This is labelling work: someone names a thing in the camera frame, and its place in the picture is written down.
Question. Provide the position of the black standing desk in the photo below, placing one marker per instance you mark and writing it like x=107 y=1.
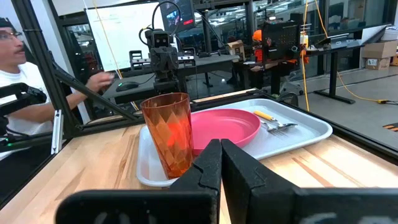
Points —
x=334 y=71

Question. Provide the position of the person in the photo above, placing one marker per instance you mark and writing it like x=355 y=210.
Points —
x=257 y=35
x=25 y=81

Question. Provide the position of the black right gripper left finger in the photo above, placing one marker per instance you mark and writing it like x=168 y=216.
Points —
x=186 y=205

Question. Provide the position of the black hazard-striped floor mat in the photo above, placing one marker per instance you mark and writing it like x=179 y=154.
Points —
x=392 y=127

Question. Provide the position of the grey plastic tray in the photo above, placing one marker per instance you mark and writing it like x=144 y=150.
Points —
x=295 y=133

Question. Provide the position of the grey desk organizer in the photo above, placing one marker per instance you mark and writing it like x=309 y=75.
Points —
x=136 y=60

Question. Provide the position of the small cardboard box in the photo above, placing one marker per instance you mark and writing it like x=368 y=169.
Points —
x=237 y=48

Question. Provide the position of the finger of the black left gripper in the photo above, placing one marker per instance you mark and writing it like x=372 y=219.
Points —
x=167 y=63
x=160 y=63

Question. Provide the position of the pink round plate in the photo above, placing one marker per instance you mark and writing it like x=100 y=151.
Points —
x=227 y=127

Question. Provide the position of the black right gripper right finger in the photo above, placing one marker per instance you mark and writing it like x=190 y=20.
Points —
x=264 y=202

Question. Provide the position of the grey office desk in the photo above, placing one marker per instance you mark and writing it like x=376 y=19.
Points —
x=211 y=62

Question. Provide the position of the cardboard box white label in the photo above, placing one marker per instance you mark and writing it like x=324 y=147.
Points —
x=377 y=63

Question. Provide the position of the white plastic bin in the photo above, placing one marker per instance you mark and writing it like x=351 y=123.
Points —
x=390 y=34

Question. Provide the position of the black computer monitor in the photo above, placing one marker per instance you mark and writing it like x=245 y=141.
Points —
x=177 y=14

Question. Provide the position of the black computer mouse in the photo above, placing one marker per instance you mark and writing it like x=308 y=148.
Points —
x=127 y=86

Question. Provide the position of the orange faceted plastic cup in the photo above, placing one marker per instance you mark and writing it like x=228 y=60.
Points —
x=168 y=133

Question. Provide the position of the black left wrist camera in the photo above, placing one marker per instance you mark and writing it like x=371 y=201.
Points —
x=160 y=39

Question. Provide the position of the silver laptop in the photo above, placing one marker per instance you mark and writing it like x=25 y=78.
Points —
x=335 y=40

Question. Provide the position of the large cardboard box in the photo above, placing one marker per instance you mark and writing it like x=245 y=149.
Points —
x=381 y=49

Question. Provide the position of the white whiteboard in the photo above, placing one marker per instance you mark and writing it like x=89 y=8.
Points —
x=124 y=34

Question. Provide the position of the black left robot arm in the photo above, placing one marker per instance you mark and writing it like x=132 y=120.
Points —
x=168 y=86

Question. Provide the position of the silver metal bracket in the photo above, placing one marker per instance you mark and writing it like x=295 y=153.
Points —
x=57 y=130

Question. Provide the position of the black perforated panel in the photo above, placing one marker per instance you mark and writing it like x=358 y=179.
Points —
x=281 y=39

